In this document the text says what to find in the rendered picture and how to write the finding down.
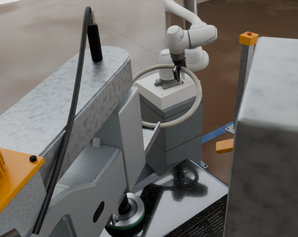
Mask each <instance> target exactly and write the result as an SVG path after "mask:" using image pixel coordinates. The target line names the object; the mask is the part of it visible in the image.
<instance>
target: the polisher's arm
mask: <svg viewBox="0 0 298 237"><path fill-rule="evenodd" d="M92 144H93V143H92V142H89V143H88V144H87V146H86V147H85V148H84V149H83V150H82V152H81V153H80V154H79V156H78V157H77V158H76V160H75V161H74V162H73V163H72V165H71V166H70V167H69V169H68V170H67V171H66V173H65V174H64V175H63V176H62V178H61V179H60V180H59V182H58V183H57V184H56V186H55V189H54V192H53V194H52V197H51V200H50V204H49V206H48V209H47V213H46V216H45V218H44V221H43V224H42V227H41V229H40V232H39V235H37V234H33V233H32V231H33V228H34V225H33V227H32V228H31V230H30V231H29V232H28V234H27V235H26V236H25V237H99V236H100V235H101V233H102V231H103V229H104V227H105V226H106V224H107V222H108V220H109V218H111V223H112V225H113V226H115V225H116V216H117V215H118V214H119V213H118V206H117V204H118V202H119V200H120V198H121V196H122V194H123V193H124V191H125V189H126V187H127V184H126V178H125V169H124V162H123V156H122V151H121V150H119V149H118V147H113V146H108V145H103V144H101V145H100V147H95V146H92Z"/></svg>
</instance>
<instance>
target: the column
mask: <svg viewBox="0 0 298 237"><path fill-rule="evenodd" d="M223 237H298V39H286V38H272V37H260V38H258V40H257V42H256V46H255V49H254V53H253V57H252V61H251V65H250V69H249V73H248V77H247V80H246V84H245V88H244V92H243V96H242V100H241V104H240V107H239V111H238V115H237V118H236V123H235V135H234V143H233V152H232V160H231V169H230V178H229V186H228V195H227V207H226V215H225V223H224V232H223Z"/></svg>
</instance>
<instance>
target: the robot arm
mask: <svg viewBox="0 0 298 237"><path fill-rule="evenodd" d="M162 2H163V4H164V6H165V7H166V8H167V9H168V10H169V11H171V12H172V13H174V14H176V15H178V16H180V17H182V18H183V22H184V30H182V29H181V28H180V27H179V26H177V25H173V26H171V27H169V28H168V30H167V32H166V43H167V46H168V49H164V50H162V51H161V52H160V54H159V57H158V62H157V64H174V67H175V68H174V69H158V74H159V79H156V82H155V83H154V85H155V86H161V87H162V88H163V89H168V88H170V87H174V86H177V85H182V84H184V81H182V80H181V78H182V79H186V77H185V73H184V72H182V71H180V70H181V66H182V67H185V68H187V69H188V70H190V71H191V72H195V71H200V70H202V69H204V68H205V67H207V65H208V63H209V56H208V54H207V52H206V51H204V50H202V47H201V46H204V45H208V44H211V43H213V42H214V41H215V40H216V39H217V28H216V27H215V26H213V25H207V24H206V23H205V22H202V21H201V19H200V18H199V17H198V16H197V0H182V6H180V5H179V4H177V3H175V2H174V1H173V0H162ZM180 74H181V77H180Z"/></svg>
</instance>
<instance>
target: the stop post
mask: <svg viewBox="0 0 298 237"><path fill-rule="evenodd" d="M247 33H248V32H245V33H243V34H241V35H240V38H239V43H241V44H242V49H241V58H240V67H239V76H238V85H237V94H236V103H235V115H234V123H233V124H232V125H230V126H229V127H227V128H226V129H225V130H227V131H228V132H230V133H232V134H235V123H236V118H237V115H238V111H239V107H240V104H241V100H242V96H243V92H244V88H245V84H246V80H247V77H248V73H249V69H250V65H251V61H252V57H253V49H254V44H256V42H257V40H258V36H259V35H258V34H255V33H251V34H250V35H249V34H247Z"/></svg>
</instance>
